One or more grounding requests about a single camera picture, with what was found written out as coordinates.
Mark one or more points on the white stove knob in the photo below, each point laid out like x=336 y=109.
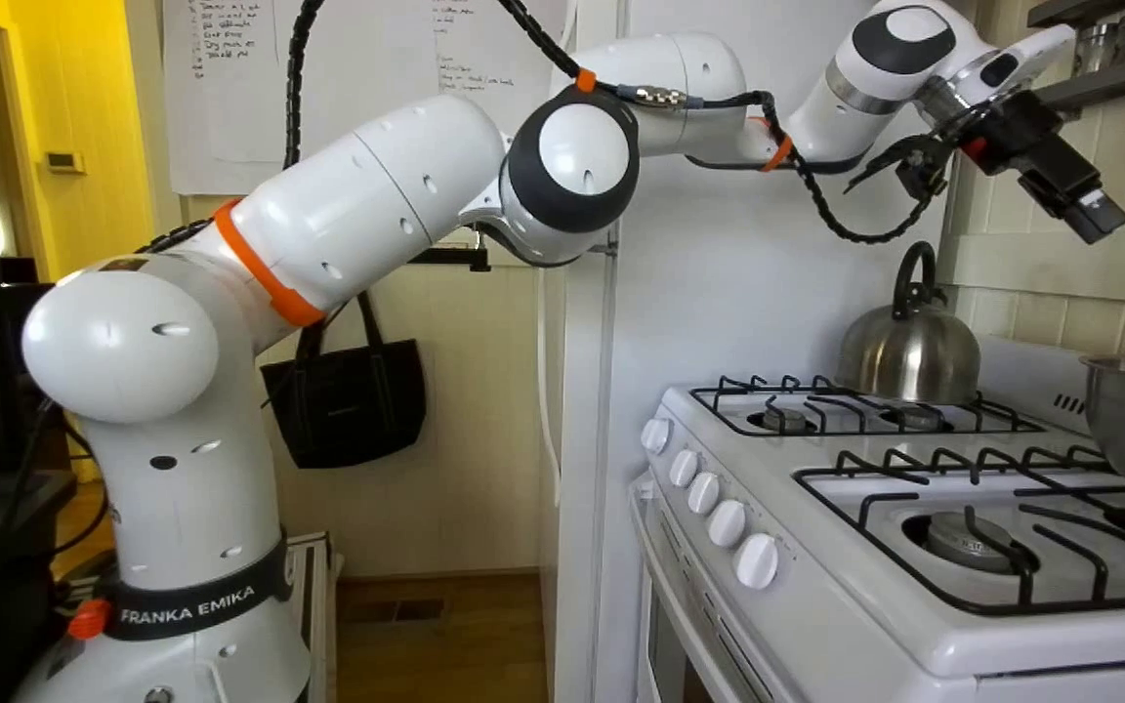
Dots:
x=703 y=493
x=756 y=560
x=729 y=519
x=682 y=467
x=652 y=433

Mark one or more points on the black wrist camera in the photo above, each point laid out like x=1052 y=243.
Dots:
x=920 y=160

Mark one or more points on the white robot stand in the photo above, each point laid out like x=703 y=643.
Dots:
x=319 y=626

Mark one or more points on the white refrigerator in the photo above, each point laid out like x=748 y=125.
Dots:
x=692 y=325

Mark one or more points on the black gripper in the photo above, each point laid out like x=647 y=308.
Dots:
x=1005 y=130

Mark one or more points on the black tote bag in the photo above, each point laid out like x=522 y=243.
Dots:
x=346 y=396

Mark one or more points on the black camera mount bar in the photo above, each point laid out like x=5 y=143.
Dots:
x=449 y=260

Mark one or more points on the white gas stove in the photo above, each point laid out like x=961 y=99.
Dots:
x=847 y=626

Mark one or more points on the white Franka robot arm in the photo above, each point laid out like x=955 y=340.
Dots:
x=367 y=180

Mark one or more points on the black stove grate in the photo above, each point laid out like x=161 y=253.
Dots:
x=876 y=538
x=899 y=430

